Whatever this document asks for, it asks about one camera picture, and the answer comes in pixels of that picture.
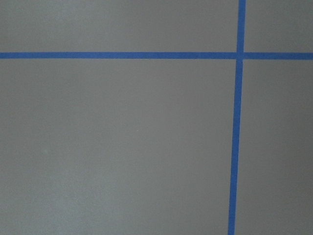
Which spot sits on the blue tape line crosswise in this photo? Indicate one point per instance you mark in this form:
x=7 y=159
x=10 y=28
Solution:
x=158 y=55

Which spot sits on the blue tape line lengthwise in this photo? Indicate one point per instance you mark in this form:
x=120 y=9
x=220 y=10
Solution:
x=236 y=116

